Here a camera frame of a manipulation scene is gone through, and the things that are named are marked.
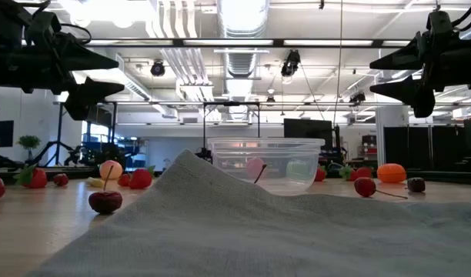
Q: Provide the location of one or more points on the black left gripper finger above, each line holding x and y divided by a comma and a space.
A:
85, 98
85, 57

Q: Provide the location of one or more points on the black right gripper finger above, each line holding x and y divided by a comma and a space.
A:
405, 57
412, 92

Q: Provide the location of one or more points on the peach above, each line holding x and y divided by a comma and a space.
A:
116, 169

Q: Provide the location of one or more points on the small red cherry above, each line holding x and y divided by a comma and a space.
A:
61, 179

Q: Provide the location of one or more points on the small red strawberry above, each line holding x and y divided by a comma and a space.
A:
124, 180

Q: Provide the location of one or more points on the dark purple plum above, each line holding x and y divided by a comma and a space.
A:
416, 185

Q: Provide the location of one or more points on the red strawberry with large leaf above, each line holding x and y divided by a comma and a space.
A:
37, 179

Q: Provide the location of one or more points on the red strawberry with green leaf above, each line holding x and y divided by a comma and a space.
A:
351, 175
140, 179

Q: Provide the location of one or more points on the dark red cherry with stem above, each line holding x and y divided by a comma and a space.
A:
105, 203

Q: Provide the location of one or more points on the green round fruit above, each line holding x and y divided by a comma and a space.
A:
298, 170

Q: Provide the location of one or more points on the pinkish red round fruit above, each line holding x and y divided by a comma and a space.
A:
254, 168

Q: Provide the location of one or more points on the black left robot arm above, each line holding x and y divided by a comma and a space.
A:
4, 17

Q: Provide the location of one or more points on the small black robot arm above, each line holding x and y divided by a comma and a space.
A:
50, 144

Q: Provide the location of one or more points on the black metal stand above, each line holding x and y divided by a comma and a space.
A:
59, 132

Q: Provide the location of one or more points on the black partition panels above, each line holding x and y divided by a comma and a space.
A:
412, 148

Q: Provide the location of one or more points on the shelf with red boxes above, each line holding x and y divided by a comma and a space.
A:
369, 148

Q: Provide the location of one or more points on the leafy green potted plant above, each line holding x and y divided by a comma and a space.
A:
28, 142

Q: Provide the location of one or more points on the black computer monitor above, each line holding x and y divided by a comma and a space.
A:
308, 132

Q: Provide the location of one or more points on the long black crossbar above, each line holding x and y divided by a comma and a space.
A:
278, 42

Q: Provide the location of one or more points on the clear plastic container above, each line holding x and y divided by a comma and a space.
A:
281, 184

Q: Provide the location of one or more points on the grey cloth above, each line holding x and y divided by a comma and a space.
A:
258, 238

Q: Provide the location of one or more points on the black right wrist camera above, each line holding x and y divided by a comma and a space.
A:
439, 25

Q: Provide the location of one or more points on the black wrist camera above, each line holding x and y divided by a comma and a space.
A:
43, 29
439, 25

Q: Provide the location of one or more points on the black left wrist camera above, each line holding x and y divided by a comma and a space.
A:
43, 29

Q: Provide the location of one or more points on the round black ceiling camera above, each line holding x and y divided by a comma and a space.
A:
358, 97
157, 69

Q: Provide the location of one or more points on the dark wall screen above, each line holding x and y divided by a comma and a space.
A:
2, 133

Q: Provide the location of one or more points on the black aluminium table frame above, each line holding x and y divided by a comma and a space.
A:
451, 176

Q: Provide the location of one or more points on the black hanging camera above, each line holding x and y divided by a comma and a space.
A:
291, 63

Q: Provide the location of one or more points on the black metal frame rig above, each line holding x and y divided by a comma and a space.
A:
231, 103

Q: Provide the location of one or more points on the silver ventilation duct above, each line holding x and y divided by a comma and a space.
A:
241, 61

